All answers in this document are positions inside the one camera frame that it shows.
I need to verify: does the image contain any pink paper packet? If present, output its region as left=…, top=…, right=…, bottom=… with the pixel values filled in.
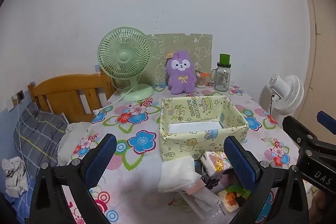
left=183, top=180, right=206, bottom=195

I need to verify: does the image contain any white towel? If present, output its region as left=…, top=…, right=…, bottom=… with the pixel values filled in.
left=158, top=156, right=201, bottom=193

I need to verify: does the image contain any grey drawstring pouch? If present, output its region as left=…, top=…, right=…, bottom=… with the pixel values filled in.
left=201, top=173, right=221, bottom=190

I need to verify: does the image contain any crumpled white grey cloth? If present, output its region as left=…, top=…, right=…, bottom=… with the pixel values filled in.
left=2, top=156, right=29, bottom=198

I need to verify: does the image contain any white standing fan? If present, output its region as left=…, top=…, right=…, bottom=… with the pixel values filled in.
left=268, top=74, right=304, bottom=127

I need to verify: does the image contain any grey plaid pillow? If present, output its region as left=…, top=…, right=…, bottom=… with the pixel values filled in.
left=14, top=102, right=68, bottom=178

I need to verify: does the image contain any floral tablecloth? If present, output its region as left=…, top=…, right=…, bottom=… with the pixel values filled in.
left=58, top=85, right=298, bottom=223

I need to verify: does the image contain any glass mason jar green lid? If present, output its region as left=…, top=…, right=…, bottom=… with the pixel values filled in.
left=210, top=53, right=231, bottom=92

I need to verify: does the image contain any yellow cartoon fabric storage box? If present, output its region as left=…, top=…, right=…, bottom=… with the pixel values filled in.
left=159, top=96, right=249, bottom=161

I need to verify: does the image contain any cotton swab jar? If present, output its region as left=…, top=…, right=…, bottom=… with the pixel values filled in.
left=195, top=71, right=211, bottom=88

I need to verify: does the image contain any purple plush toy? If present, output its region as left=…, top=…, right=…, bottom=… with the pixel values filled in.
left=166, top=51, right=197, bottom=95

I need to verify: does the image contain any green cartoon cardboard panel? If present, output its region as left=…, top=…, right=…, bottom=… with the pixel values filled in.
left=139, top=34, right=213, bottom=85

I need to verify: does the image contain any green desk fan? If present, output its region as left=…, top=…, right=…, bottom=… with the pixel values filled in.
left=97, top=27, right=154, bottom=102

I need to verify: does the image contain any white fan power cable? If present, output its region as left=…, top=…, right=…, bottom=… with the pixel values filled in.
left=93, top=79, right=137, bottom=115

